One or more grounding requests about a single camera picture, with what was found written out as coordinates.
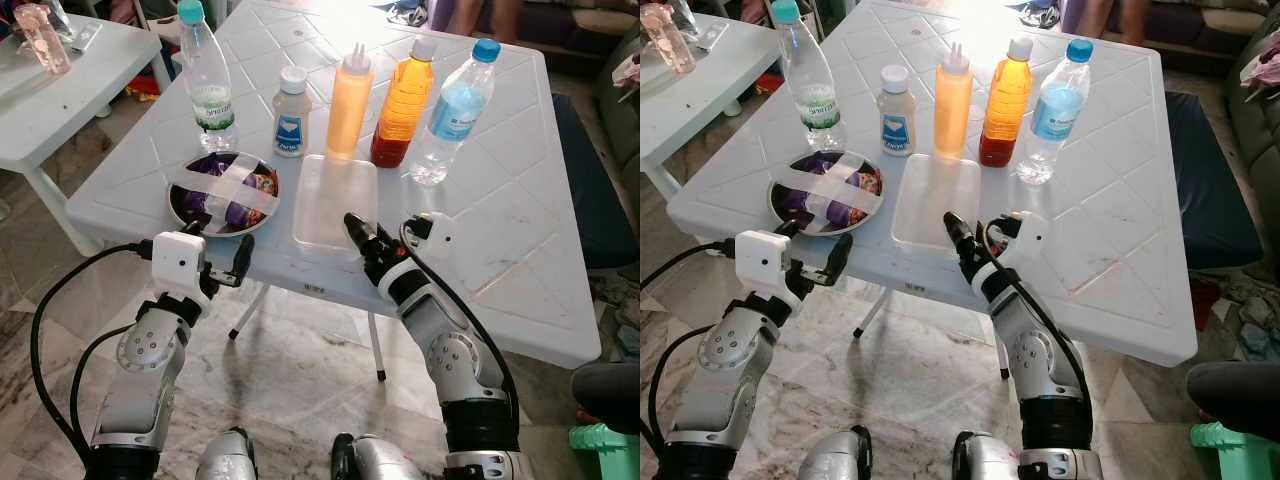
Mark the grey robot left leg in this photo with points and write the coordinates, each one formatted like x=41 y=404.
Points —
x=225 y=460
x=835 y=460

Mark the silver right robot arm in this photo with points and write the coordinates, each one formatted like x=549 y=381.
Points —
x=1040 y=360
x=455 y=355

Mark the pink cloth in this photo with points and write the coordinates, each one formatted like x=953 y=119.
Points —
x=1262 y=78
x=628 y=72

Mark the clear plastic lid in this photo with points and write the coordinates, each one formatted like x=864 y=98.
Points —
x=80 y=37
x=712 y=35

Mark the small white plastic table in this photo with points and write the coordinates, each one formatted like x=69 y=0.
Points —
x=60 y=110
x=690 y=100

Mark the orange juice bottle white cap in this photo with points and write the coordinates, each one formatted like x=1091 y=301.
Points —
x=405 y=100
x=1006 y=100

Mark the small white sauce bottle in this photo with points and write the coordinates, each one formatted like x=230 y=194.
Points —
x=291 y=125
x=897 y=125

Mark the person's bare legs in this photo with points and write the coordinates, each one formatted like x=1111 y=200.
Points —
x=462 y=12
x=1080 y=15

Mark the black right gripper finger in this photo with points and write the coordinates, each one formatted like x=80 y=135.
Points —
x=957 y=228
x=360 y=230

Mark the black round cushion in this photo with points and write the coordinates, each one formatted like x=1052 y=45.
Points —
x=1235 y=395
x=610 y=390

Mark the taped bowl of food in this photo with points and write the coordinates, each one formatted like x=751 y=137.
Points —
x=825 y=190
x=225 y=190

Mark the dark purple sofa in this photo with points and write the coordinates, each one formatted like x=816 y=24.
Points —
x=1200 y=25
x=570 y=25

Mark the grey robot leg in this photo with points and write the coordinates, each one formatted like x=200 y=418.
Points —
x=835 y=460
x=380 y=462
x=225 y=460
x=995 y=462

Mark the clear plastic container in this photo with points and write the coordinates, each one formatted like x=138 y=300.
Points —
x=935 y=195
x=335 y=200

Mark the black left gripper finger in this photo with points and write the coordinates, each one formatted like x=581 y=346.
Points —
x=838 y=255
x=243 y=255

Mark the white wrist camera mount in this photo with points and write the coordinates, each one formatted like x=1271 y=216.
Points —
x=432 y=232
x=178 y=262
x=763 y=262
x=1025 y=235

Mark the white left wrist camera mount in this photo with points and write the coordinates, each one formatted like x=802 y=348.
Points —
x=178 y=262
x=763 y=262

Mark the dark grey armchair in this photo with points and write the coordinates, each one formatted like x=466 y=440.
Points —
x=1258 y=150
x=622 y=130

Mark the grey robot right leg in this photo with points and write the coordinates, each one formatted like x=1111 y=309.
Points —
x=380 y=462
x=995 y=462

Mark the large white plastic table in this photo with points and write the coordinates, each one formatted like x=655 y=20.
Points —
x=1100 y=200
x=500 y=200

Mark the orange squeeze bottle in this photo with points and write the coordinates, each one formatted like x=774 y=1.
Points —
x=953 y=105
x=349 y=105

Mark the pink clear bottle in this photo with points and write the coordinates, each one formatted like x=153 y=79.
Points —
x=45 y=42
x=670 y=42

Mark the blue cap water bottle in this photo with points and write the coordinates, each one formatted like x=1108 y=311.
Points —
x=1058 y=105
x=455 y=110

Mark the dark blue cushion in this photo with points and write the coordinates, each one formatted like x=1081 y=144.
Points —
x=1210 y=190
x=595 y=190

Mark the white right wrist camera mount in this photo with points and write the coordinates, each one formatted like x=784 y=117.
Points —
x=432 y=232
x=1025 y=235

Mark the teal cap water bottle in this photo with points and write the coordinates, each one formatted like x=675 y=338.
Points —
x=208 y=80
x=808 y=80

